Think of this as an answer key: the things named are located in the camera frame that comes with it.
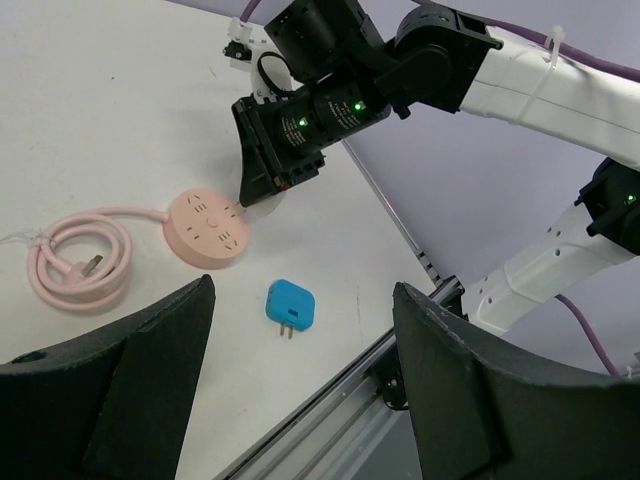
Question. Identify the blue plug adapter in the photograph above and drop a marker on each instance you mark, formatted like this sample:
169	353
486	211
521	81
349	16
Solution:
290	306

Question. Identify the aluminium front rail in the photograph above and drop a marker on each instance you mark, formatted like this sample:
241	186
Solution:
336	433

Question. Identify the pink round power strip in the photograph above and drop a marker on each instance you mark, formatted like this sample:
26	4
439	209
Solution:
206	229

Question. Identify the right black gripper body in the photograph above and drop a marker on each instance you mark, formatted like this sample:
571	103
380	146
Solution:
315	117

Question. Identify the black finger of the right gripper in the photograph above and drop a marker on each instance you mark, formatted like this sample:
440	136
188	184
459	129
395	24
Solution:
257	154

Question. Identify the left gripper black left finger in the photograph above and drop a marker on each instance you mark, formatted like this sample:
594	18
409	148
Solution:
113	403

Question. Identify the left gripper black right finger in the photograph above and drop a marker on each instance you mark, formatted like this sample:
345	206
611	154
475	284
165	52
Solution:
483	408

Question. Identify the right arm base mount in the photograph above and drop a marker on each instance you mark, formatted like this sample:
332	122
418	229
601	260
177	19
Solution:
387	376

